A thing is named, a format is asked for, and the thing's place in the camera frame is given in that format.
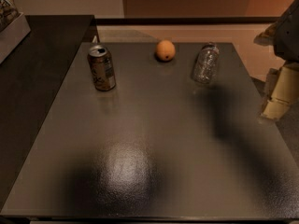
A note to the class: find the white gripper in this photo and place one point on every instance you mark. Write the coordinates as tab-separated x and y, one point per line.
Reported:
288	41

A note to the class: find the orange soda can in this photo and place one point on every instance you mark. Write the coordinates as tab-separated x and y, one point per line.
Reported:
101	65

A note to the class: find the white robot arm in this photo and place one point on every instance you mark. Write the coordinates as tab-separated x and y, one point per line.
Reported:
283	35

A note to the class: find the clear plastic bottle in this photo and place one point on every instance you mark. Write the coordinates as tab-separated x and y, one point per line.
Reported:
206	64

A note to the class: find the orange fruit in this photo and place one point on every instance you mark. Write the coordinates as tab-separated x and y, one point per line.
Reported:
165	51

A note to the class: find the white box with items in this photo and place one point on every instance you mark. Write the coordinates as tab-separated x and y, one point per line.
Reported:
13	28

